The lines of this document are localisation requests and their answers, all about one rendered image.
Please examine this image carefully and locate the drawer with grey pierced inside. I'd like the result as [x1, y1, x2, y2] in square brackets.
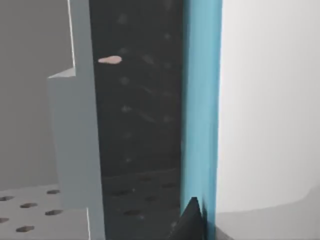
[0, 184, 90, 240]

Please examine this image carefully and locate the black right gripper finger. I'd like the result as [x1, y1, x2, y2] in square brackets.
[166, 196, 208, 240]

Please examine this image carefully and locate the blue framed blackboard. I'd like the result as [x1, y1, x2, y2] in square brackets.
[88, 0, 223, 240]

